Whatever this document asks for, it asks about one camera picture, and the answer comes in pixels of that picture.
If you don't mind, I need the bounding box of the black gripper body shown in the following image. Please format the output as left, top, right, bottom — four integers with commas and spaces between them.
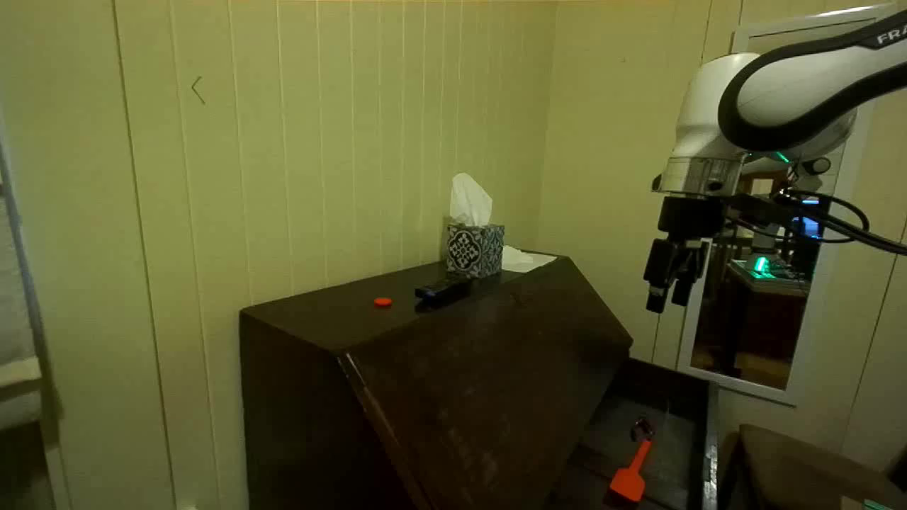
655, 191, 730, 256

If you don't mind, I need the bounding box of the dark open drawer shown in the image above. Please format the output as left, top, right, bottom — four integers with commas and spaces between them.
545, 358, 723, 510

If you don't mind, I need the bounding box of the dark wooden cabinet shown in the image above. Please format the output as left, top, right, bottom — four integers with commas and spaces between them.
237, 253, 634, 510

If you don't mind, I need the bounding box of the white framed mirror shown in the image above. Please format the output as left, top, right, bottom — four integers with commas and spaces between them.
671, 5, 889, 410

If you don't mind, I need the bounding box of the white paper sheet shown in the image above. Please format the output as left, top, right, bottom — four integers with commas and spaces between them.
499, 244, 559, 274

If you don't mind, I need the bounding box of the patterned tissue box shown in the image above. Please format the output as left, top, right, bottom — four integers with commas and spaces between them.
440, 215, 508, 283

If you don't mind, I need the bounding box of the white tissue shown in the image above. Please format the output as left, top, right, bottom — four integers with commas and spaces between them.
446, 171, 495, 230

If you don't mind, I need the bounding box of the orange plastic scoop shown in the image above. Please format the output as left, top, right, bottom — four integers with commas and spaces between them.
603, 436, 658, 507

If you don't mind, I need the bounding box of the black remote control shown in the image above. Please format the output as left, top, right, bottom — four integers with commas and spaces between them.
412, 271, 477, 311

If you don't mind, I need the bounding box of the brown box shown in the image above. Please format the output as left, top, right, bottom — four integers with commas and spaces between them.
720, 423, 907, 510

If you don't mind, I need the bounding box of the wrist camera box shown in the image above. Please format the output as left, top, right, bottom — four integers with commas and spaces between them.
779, 193, 837, 246

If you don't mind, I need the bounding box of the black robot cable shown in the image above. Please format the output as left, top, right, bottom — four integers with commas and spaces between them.
774, 188, 907, 257

